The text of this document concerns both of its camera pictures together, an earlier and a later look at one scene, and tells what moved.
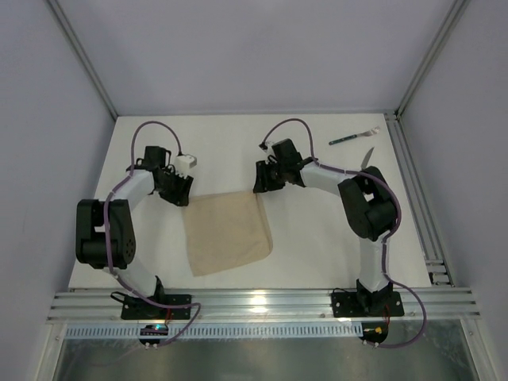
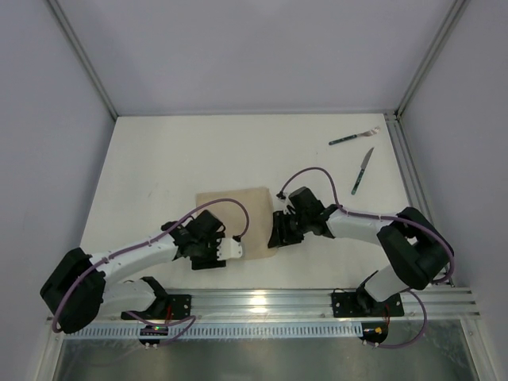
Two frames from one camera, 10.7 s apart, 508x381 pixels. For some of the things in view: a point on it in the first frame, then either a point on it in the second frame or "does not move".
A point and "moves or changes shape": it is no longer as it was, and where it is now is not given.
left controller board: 153,329 does not move
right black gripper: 268,175 to 283,228
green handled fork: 370,131 does not move
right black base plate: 344,305 does not move
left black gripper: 175,184 to 208,255
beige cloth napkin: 225,230 moves or changes shape
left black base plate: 139,307 does not move
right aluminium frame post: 456,9 does not move
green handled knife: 366,159 does not move
